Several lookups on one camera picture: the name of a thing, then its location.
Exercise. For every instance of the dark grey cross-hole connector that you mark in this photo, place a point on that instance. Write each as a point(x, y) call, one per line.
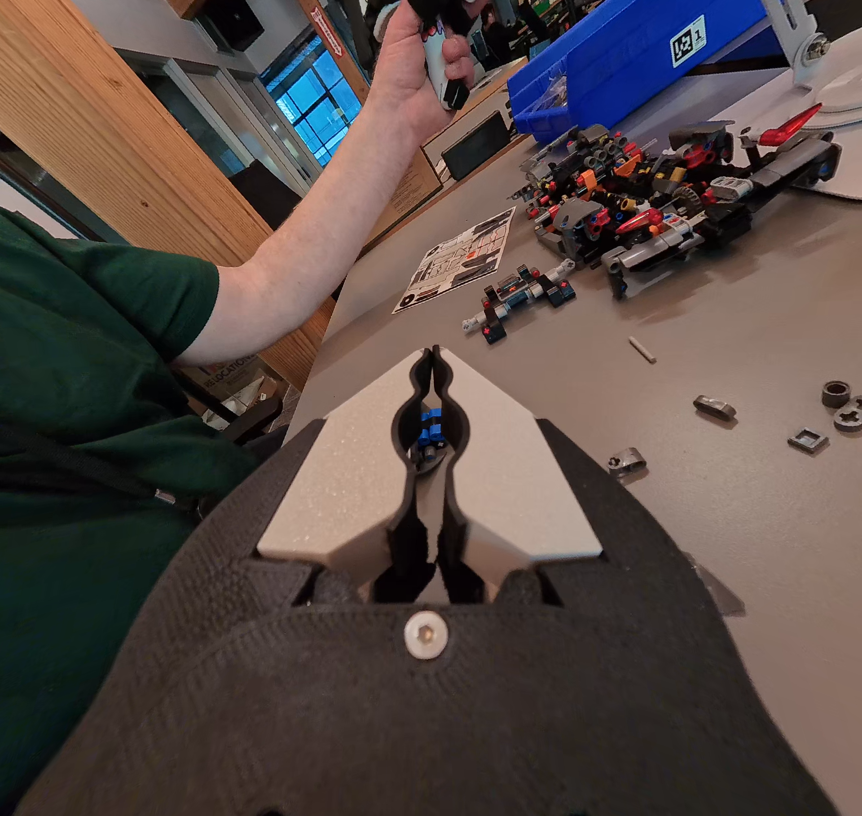
point(626, 462)

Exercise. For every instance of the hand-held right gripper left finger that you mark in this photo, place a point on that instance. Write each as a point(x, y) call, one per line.
point(330, 492)

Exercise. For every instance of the glass pane window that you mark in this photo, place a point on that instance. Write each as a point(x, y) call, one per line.
point(316, 102)

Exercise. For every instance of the black flat device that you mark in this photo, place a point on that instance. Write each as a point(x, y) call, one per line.
point(475, 142)

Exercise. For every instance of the dark grey double connector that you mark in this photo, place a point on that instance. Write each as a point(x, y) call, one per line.
point(838, 395)

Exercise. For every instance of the small black brick assembly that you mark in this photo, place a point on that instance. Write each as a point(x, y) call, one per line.
point(522, 294)

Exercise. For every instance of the grey winged brick assembly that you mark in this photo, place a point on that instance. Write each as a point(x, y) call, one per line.
point(427, 429)

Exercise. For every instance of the person's left forearm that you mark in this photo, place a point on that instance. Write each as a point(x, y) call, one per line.
point(303, 243)

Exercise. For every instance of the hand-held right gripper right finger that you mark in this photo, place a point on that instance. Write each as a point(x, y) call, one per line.
point(532, 492)

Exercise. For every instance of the light grey axle rod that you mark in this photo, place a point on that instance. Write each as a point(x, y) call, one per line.
point(642, 349)

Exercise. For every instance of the toy brick car chassis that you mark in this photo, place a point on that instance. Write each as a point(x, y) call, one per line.
point(646, 210)

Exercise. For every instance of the blue bin with label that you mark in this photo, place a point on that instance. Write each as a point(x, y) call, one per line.
point(619, 55)

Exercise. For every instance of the black wall speaker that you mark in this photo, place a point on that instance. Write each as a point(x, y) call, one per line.
point(232, 18)

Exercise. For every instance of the brown cardboard box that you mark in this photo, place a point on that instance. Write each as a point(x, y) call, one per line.
point(404, 189)

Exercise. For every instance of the sticker sheet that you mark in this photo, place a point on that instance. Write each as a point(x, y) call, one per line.
point(464, 257)

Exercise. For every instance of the white and wood book stand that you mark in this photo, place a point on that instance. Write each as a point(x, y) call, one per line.
point(788, 7)

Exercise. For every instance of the wooden pillar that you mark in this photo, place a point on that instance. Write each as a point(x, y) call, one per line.
point(101, 122)

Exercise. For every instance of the small grey square brick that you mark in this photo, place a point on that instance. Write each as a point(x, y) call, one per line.
point(796, 444)

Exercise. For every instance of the person's left hand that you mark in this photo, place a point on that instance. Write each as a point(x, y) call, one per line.
point(397, 68)

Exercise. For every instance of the crumpled clear plastic bag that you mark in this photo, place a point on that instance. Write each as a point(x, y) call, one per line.
point(547, 98)

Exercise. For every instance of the grey short beam brick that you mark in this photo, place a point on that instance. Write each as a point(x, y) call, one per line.
point(715, 408)

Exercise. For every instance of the printed cardboard moving box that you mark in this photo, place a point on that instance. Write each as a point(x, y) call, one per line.
point(229, 378)

